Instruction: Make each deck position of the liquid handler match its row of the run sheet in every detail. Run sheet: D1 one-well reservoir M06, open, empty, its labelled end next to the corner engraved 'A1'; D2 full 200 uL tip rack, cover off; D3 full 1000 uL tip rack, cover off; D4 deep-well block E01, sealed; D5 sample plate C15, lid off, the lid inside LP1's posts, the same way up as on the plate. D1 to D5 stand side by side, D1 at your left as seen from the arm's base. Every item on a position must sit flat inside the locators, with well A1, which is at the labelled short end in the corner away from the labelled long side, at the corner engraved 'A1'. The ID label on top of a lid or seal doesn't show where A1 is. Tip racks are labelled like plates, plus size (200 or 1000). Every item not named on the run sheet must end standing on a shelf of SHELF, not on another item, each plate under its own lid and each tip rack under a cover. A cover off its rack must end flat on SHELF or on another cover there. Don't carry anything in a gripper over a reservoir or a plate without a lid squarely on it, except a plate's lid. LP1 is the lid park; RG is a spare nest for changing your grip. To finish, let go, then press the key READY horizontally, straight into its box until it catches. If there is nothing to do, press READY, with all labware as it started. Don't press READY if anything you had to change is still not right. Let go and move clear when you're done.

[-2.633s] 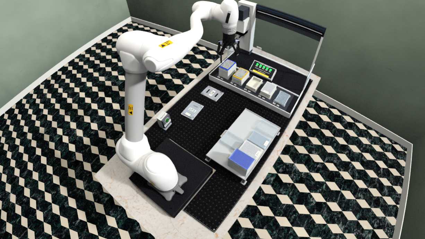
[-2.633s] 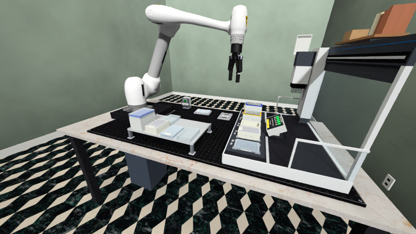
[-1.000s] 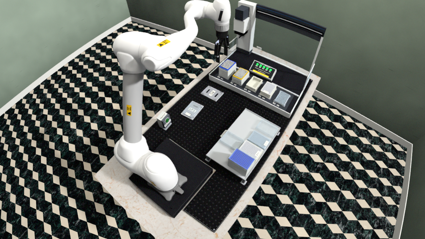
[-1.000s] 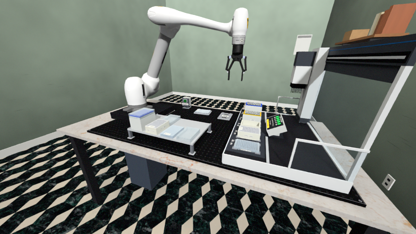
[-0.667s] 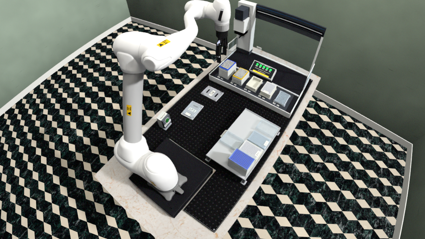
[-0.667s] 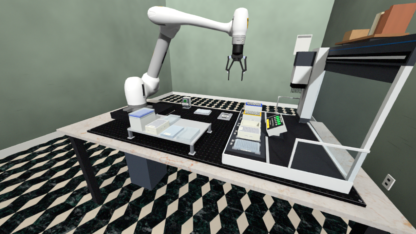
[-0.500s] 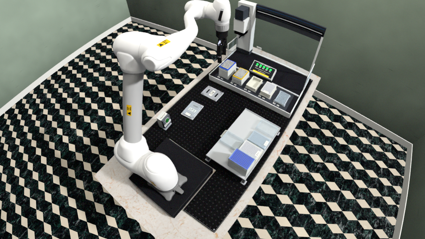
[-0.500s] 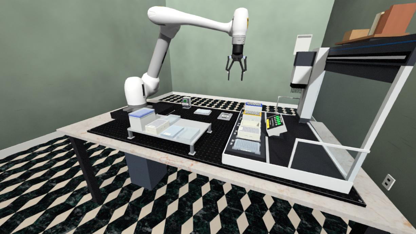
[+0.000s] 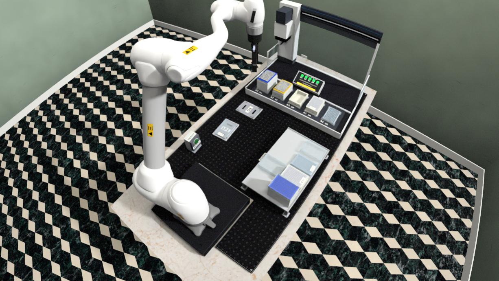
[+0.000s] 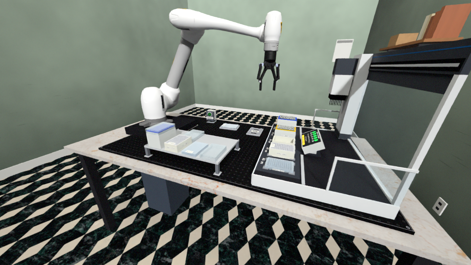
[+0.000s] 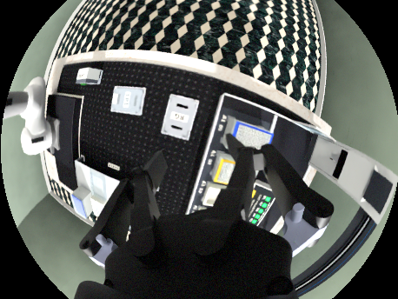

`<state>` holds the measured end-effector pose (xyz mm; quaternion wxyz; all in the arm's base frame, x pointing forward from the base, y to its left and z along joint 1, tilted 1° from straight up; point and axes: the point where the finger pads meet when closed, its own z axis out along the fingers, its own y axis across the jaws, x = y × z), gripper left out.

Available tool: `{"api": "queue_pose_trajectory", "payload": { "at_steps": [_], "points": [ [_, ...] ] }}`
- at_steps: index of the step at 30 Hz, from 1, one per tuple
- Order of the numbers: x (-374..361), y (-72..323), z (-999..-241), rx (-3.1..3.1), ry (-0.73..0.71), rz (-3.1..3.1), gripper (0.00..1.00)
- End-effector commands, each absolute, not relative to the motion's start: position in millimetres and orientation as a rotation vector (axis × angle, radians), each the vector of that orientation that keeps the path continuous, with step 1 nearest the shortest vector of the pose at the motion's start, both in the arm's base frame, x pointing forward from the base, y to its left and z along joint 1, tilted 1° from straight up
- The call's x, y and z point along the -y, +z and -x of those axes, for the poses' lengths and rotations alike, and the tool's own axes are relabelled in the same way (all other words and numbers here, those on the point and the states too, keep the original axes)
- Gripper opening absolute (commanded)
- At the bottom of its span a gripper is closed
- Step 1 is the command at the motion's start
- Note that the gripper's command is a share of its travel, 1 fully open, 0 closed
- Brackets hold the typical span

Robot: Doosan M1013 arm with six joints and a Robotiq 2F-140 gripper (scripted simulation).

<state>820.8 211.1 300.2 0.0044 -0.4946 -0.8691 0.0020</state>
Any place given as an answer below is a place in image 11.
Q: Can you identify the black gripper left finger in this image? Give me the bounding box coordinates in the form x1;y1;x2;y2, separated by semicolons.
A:
79;150;168;270

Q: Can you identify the white ready key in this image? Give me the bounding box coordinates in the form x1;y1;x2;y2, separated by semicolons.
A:
76;68;103;85

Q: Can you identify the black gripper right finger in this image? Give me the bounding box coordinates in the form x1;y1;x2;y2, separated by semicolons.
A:
190;133;335;263

